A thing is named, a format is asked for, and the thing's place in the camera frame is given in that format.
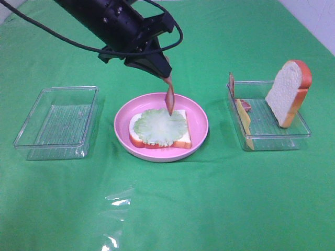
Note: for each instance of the green lettuce leaf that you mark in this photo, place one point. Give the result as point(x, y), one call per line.
point(161, 125)

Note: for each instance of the pink round plate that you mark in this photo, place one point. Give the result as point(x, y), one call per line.
point(145, 129)

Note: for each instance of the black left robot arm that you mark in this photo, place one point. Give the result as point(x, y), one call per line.
point(100, 17)

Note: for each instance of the bacon strip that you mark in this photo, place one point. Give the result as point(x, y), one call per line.
point(246, 106)
point(169, 97)

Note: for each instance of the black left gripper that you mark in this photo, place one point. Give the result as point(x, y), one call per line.
point(136, 42)

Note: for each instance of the green tablecloth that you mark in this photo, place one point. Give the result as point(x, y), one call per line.
point(219, 198)

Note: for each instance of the yellow cheese slice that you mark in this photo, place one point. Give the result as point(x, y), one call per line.
point(246, 121)

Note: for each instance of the bread slice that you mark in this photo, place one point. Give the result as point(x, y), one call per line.
point(183, 141)
point(288, 91)

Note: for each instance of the clear plastic tray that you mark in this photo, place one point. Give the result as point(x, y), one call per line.
point(266, 134)
point(59, 124)

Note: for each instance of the clear left plastic tray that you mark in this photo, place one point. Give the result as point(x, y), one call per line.
point(59, 124)

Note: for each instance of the clear right plastic tray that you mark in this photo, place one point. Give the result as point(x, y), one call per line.
point(266, 134)

